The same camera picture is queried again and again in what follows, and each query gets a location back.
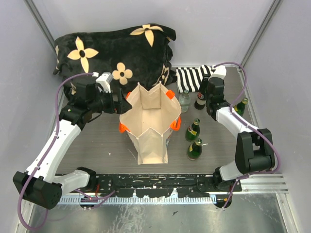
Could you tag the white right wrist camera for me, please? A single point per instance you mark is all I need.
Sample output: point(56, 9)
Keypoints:
point(219, 71)

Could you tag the green bottle far right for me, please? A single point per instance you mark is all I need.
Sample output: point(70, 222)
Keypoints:
point(240, 107)

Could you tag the black blanket beige flowers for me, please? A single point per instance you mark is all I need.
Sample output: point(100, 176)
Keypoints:
point(135, 55)

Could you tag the green bottle front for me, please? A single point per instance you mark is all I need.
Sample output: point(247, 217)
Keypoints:
point(195, 149)

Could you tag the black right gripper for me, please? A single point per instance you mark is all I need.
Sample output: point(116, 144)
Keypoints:
point(202, 88)

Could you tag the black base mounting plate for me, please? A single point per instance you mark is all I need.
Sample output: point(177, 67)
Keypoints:
point(159, 185)

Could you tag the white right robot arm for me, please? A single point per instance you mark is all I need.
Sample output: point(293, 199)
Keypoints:
point(253, 153)

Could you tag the cola bottle red cap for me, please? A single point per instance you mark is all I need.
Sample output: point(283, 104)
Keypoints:
point(200, 100)

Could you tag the white slotted cable duct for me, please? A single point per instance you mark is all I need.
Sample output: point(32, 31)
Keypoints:
point(173, 199)

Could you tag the green bottle near bag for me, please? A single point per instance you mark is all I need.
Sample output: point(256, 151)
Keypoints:
point(193, 131)

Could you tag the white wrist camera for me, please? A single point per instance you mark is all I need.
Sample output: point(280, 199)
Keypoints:
point(103, 81)
point(219, 71)

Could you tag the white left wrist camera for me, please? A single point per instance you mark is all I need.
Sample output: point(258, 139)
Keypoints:
point(103, 81)

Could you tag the clear glass bottle green cap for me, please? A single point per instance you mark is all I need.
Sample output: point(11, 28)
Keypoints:
point(184, 101)

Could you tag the beige canvas bag orange handles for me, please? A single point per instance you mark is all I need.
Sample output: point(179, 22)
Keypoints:
point(154, 116)

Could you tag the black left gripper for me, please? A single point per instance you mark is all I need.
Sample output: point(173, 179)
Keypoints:
point(121, 107)

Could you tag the aluminium frame rail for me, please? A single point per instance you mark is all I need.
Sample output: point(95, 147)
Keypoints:
point(255, 183)

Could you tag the black white striped cloth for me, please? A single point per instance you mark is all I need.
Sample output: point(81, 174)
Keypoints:
point(190, 78)

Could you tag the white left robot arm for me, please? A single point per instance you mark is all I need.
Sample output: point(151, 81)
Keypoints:
point(39, 183)

